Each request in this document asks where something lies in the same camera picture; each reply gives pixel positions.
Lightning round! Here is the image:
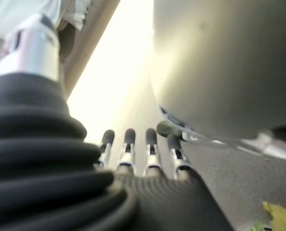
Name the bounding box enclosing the robot left hand black silver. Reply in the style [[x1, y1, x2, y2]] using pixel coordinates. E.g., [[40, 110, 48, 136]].
[[0, 13, 235, 231]]

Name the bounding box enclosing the black white striped object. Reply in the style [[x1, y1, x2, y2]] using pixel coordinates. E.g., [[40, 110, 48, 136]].
[[159, 105, 198, 141]]

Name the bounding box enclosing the white fringed cloth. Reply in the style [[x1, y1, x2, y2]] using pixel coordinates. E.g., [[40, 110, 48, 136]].
[[58, 0, 92, 31]]

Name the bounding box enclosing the grey robot leg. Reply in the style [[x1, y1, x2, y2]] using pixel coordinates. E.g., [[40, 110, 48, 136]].
[[151, 0, 286, 141]]

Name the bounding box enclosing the olive green round object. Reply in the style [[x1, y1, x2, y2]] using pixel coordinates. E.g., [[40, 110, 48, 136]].
[[156, 121, 183, 138]]

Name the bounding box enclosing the green yellow leafy plant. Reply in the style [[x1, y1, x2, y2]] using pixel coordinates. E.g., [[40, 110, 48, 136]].
[[250, 201, 286, 231]]

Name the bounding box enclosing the white bed sheet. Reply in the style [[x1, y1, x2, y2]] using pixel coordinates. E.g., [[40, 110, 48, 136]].
[[0, 0, 63, 40]]

